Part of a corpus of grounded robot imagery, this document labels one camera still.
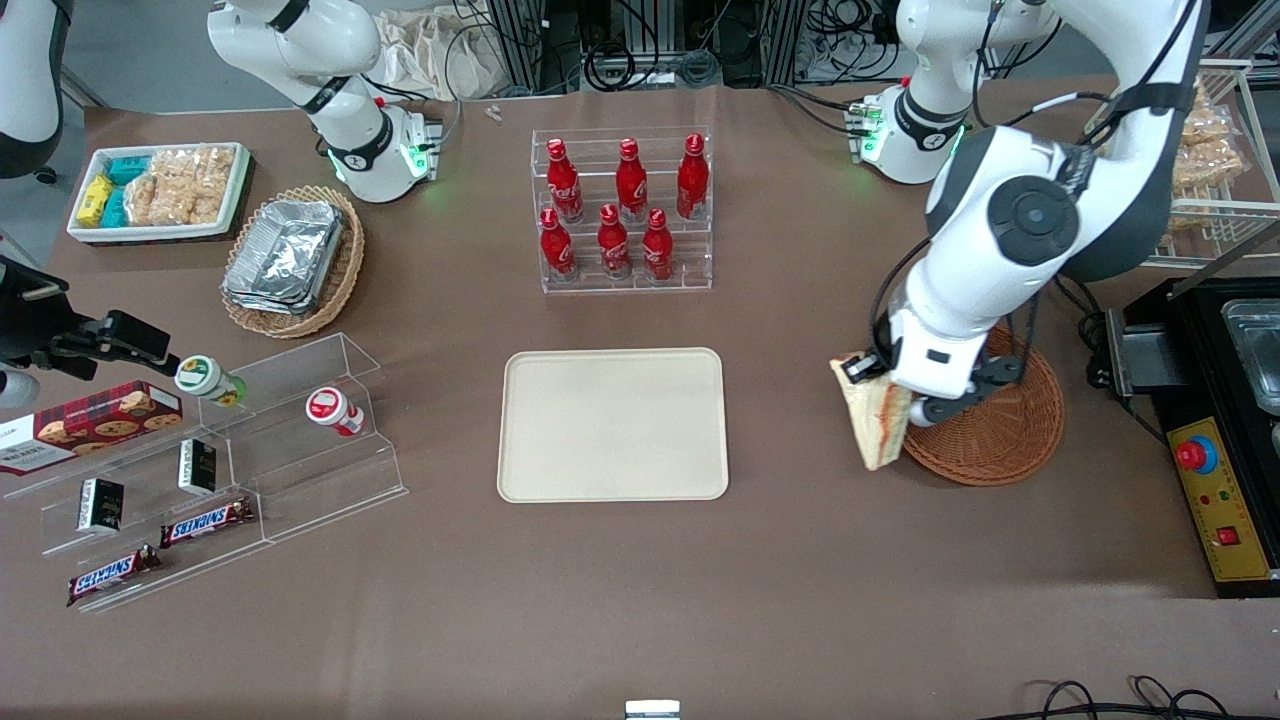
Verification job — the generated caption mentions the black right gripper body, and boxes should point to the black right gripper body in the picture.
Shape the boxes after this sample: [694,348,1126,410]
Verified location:
[0,255,106,381]

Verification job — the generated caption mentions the triangle sandwich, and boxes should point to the triangle sandwich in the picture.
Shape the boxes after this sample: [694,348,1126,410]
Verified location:
[829,355,913,471]

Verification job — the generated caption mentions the brown flat wicker basket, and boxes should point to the brown flat wicker basket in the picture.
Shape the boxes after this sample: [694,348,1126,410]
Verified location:
[900,320,1064,488]

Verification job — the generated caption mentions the aluminium foil tray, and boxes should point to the aluminium foil tray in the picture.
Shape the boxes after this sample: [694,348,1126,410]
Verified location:
[225,200,346,301]
[224,260,336,317]

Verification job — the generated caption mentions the light wicker basket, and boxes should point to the light wicker basket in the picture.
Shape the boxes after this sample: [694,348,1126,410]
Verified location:
[220,185,366,339]

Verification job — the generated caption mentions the beige plastic serving tray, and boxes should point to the beige plastic serving tray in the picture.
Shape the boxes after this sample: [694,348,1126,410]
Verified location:
[497,347,730,503]

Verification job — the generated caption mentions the green sunflower yogurt cup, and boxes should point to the green sunflower yogurt cup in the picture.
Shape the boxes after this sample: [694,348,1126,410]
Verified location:
[174,355,248,408]

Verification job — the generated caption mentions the red plaid cookie box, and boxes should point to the red plaid cookie box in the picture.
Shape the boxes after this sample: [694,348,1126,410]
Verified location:
[0,380,184,476]

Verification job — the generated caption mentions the white rectangular snack bin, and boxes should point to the white rectangular snack bin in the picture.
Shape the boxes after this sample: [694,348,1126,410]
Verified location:
[67,142,252,246]

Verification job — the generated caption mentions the yellow snack packet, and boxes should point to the yellow snack packet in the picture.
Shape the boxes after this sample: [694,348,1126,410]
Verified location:
[78,175,114,228]

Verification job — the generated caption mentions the clear rice cracker bag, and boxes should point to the clear rice cracker bag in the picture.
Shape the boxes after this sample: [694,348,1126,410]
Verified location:
[125,170,166,226]
[150,150,201,226]
[190,146,239,223]

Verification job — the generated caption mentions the small black snack box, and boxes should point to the small black snack box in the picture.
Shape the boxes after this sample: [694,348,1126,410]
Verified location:
[178,438,218,496]
[78,478,126,533]

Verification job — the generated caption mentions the clear acrylic stepped shelf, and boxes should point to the clear acrylic stepped shelf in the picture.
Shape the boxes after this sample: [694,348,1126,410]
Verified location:
[198,333,409,546]
[0,400,271,613]

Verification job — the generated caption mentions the Snickers chocolate bar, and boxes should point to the Snickers chocolate bar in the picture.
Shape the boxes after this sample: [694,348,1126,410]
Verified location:
[159,497,256,549]
[66,545,162,608]

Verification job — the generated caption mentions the red lidded yogurt cup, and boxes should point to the red lidded yogurt cup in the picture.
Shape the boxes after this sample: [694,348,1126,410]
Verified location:
[305,387,366,437]

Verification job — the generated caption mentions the clear acrylic bottle rack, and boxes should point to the clear acrylic bottle rack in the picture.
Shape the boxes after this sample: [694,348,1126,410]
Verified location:
[530,127,714,294]

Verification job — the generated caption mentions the red cola bottle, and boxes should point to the red cola bottle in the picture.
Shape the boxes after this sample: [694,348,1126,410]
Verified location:
[615,138,648,223]
[677,133,710,221]
[642,208,675,282]
[540,208,578,281]
[598,204,632,280]
[546,138,584,223]

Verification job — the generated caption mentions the black countertop appliance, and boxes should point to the black countertop appliance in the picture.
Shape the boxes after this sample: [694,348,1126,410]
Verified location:
[1105,275,1280,601]

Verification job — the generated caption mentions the yellow control panel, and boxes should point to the yellow control panel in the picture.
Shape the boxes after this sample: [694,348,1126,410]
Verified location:
[1167,417,1276,584]

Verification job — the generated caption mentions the metal appliance pan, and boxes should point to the metal appliance pan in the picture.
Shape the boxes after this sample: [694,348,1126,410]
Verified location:
[1220,298,1280,416]

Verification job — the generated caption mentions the bagged fried snacks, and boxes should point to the bagged fried snacks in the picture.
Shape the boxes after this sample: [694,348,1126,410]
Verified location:
[1170,80,1251,231]

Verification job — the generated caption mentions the beige plastic bags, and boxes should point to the beige plastic bags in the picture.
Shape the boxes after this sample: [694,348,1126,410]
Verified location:
[372,8,501,101]

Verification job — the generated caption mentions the white wire rack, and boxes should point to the white wire rack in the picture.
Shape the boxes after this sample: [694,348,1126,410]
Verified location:
[1085,58,1280,269]

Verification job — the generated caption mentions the aluminium frame post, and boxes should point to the aluminium frame post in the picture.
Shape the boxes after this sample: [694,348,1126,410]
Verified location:
[490,0,581,96]
[760,0,813,86]

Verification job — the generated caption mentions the black floor cable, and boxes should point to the black floor cable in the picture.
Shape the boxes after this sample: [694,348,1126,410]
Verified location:
[1005,676,1236,720]

